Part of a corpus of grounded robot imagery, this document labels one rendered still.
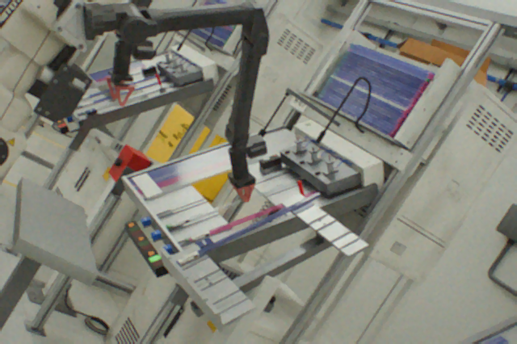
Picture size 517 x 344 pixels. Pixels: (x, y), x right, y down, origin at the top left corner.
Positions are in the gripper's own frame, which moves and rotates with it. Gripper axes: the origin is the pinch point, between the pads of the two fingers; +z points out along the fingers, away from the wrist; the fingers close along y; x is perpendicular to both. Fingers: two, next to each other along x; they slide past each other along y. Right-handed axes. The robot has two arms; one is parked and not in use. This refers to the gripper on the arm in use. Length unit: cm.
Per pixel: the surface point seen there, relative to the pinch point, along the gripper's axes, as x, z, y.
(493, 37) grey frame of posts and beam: -87, -40, -25
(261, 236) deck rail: 4.8, 2.3, -21.4
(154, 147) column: -50, 120, 334
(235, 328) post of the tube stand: 27, 11, -47
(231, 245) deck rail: 15.3, 1.6, -21.4
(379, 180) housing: -42.2, 0.4, -19.1
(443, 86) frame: -68, -27, -22
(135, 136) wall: -69, 174, 498
